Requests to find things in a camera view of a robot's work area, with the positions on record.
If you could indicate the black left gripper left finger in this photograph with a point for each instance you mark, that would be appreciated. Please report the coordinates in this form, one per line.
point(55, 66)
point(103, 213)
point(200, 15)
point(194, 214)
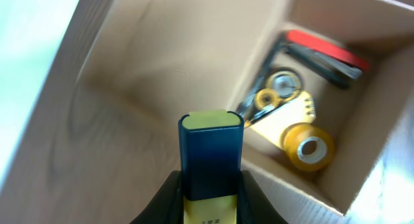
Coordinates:
point(166, 207)

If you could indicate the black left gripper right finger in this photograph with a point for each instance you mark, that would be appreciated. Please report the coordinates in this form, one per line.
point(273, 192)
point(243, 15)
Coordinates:
point(253, 207)

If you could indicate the yellow highlighter marker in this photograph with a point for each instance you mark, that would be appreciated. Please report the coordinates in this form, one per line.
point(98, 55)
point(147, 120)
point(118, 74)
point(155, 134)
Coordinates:
point(210, 145)

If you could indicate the yellow clear tape roll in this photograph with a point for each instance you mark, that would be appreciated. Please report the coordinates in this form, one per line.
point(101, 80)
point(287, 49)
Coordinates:
point(308, 148)

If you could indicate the brown cardboard box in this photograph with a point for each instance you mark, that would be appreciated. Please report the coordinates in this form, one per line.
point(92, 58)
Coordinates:
point(103, 135)

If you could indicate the yellow sticky note pad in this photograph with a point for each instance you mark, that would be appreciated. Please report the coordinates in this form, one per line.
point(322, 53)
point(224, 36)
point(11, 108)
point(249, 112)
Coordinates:
point(268, 132)

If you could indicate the correction tape dispenser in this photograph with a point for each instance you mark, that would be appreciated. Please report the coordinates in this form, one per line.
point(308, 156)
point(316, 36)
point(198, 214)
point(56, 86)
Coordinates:
point(270, 92)

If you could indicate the red black stapler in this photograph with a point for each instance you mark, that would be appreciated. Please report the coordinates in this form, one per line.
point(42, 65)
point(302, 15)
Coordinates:
point(334, 63)

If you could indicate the black pen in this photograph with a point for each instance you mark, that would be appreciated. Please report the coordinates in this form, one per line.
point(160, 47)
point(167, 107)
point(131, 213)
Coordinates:
point(262, 75)

